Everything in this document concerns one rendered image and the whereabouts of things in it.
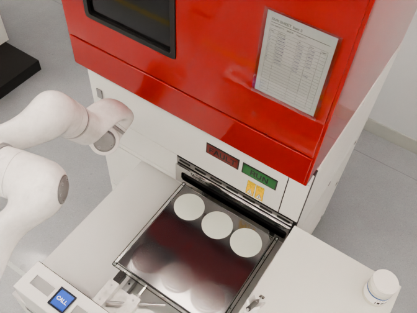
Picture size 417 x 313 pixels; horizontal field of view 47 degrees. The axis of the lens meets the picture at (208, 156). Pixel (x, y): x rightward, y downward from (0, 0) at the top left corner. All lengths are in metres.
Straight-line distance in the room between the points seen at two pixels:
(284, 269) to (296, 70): 0.63
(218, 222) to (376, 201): 1.48
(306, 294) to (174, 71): 0.71
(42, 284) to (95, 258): 0.23
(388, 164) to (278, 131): 1.94
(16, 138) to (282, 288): 0.81
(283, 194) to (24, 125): 0.77
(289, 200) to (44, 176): 0.75
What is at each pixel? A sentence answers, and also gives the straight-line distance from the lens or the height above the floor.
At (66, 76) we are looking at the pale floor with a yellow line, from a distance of 3.38.
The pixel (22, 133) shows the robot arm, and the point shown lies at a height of 1.50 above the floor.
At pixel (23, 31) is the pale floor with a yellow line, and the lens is 3.82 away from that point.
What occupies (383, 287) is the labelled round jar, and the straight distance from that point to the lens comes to 1.37.
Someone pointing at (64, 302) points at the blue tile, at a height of 0.96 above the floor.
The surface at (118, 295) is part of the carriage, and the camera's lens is 1.47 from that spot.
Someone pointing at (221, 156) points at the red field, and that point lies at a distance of 1.44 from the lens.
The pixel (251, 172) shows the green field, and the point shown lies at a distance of 1.42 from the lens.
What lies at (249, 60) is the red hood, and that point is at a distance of 1.07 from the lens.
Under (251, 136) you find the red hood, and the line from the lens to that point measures 1.23.
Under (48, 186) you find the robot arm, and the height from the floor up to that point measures 1.49.
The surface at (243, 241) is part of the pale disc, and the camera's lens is 1.52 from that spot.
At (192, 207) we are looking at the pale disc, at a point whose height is 0.90.
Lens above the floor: 2.24
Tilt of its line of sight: 52 degrees down
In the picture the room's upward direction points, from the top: 4 degrees clockwise
